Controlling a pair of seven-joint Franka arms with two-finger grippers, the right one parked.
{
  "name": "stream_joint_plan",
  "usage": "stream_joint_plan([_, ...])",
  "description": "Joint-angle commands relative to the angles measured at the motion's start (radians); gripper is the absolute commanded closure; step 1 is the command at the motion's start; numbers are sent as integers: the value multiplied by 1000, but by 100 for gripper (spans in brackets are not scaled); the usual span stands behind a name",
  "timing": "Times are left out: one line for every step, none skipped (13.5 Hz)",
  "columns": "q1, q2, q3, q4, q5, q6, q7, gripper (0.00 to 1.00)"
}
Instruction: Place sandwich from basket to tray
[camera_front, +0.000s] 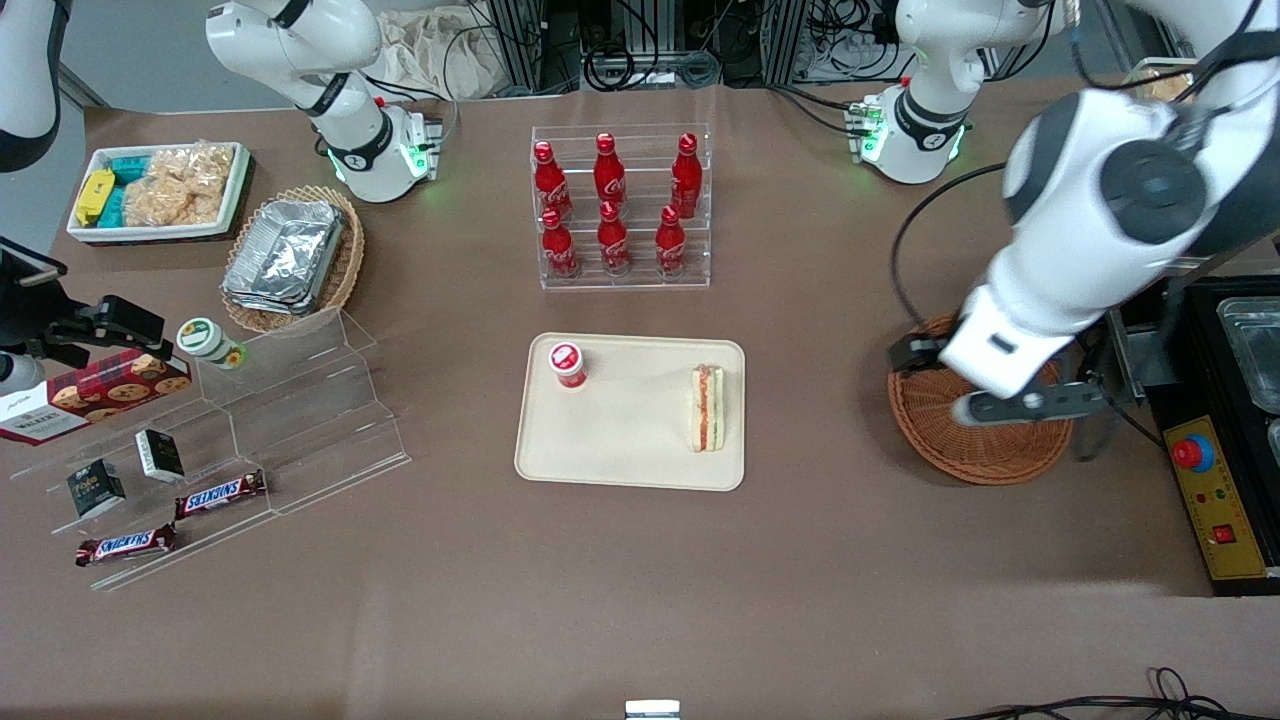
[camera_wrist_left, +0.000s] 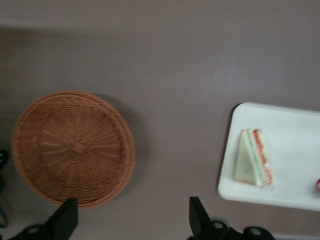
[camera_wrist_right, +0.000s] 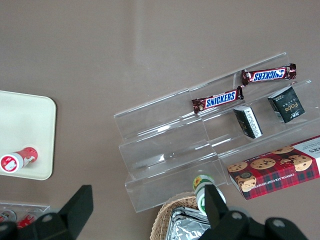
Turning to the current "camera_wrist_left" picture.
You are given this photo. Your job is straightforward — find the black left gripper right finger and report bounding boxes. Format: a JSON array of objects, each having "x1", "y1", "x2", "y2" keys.
[{"x1": 187, "y1": 196, "x2": 275, "y2": 240}]

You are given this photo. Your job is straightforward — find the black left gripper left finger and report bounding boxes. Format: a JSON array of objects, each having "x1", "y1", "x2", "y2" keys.
[{"x1": 11, "y1": 197, "x2": 80, "y2": 240}]

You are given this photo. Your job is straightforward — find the triangular sandwich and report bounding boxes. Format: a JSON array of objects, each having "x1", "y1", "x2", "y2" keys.
[{"x1": 234, "y1": 128, "x2": 277, "y2": 189}]

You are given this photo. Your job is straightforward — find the round brown wicker basket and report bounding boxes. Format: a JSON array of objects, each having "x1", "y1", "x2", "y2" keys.
[{"x1": 11, "y1": 90, "x2": 136, "y2": 210}]

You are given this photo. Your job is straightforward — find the white rectangular plastic tray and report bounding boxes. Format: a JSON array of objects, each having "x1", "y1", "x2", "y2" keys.
[{"x1": 216, "y1": 101, "x2": 320, "y2": 212}]

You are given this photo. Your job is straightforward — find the black power cable with plug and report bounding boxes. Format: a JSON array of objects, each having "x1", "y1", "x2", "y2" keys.
[{"x1": 0, "y1": 149, "x2": 10, "y2": 228}]

